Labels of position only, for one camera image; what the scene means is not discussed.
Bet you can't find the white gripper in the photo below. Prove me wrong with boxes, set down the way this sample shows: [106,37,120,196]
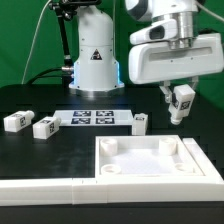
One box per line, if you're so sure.
[128,33,224,103]

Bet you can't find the white square tabletop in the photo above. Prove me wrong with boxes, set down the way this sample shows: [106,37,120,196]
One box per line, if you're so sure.
[95,135,204,177]

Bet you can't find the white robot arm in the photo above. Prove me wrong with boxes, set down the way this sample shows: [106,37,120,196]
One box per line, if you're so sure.
[69,0,224,97]

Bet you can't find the white fiducial marker plate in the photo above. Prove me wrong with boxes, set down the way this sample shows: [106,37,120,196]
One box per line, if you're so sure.
[54,110,133,126]

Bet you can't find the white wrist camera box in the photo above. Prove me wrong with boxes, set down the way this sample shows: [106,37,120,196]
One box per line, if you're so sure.
[130,19,178,45]

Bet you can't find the white L-shaped obstacle wall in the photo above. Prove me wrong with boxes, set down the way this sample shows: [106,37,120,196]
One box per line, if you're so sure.
[0,138,224,206]

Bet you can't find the black cables at base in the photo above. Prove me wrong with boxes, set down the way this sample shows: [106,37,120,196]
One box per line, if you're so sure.
[26,65,75,85]

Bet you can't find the black camera stand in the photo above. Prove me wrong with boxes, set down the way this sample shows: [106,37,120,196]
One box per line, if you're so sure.
[48,0,103,68]

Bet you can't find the grey cable on left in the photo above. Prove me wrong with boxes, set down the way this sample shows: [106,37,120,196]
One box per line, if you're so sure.
[21,0,51,85]

